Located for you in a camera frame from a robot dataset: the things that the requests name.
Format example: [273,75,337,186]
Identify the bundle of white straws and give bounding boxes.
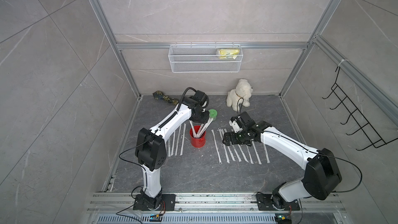
[190,118,213,138]

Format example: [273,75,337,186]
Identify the red cup container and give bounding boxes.
[189,127,207,148]

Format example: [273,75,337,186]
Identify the white straw eleventh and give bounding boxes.
[171,132,176,156]

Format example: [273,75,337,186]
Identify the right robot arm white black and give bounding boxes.
[222,112,342,210]

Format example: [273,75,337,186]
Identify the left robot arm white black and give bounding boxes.
[135,87,209,209]

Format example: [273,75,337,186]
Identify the green lid jar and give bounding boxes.
[209,109,218,120]

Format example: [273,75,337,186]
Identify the camouflage cloth piece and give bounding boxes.
[152,91,179,105]

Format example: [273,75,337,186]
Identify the white plush dog toy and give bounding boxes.
[226,79,253,112]

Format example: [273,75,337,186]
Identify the yellow sponge in basket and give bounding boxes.
[216,49,240,60]

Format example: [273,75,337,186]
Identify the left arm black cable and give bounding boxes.
[155,86,198,128]

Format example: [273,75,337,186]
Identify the white wire mesh basket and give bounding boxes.
[168,44,243,73]

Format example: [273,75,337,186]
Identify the black wire hook rack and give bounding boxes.
[322,66,398,151]

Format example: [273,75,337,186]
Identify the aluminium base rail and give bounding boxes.
[85,192,346,214]

